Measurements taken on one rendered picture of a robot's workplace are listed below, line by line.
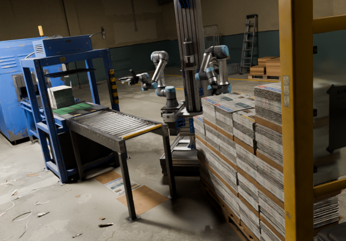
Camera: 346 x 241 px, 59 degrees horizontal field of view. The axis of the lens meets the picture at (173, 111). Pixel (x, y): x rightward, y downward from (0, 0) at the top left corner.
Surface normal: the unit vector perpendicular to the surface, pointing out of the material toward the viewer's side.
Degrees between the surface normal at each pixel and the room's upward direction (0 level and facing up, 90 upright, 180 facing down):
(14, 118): 90
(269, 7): 90
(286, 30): 90
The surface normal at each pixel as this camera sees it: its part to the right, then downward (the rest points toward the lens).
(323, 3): -0.77, 0.25
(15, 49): 0.62, 0.13
